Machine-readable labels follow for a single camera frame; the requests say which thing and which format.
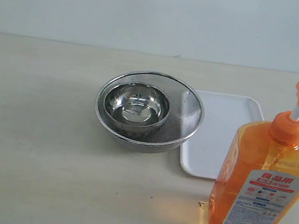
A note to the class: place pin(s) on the orange soap pump bottle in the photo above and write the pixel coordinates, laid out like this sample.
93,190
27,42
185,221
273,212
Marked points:
259,180

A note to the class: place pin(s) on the small stainless steel bowl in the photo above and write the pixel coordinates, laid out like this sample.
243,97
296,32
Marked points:
138,108

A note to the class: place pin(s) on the large steel mesh basin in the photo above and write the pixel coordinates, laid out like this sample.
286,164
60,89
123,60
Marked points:
185,118

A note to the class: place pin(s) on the white rectangular plastic tray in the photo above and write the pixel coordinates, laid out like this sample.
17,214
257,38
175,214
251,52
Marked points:
203,154

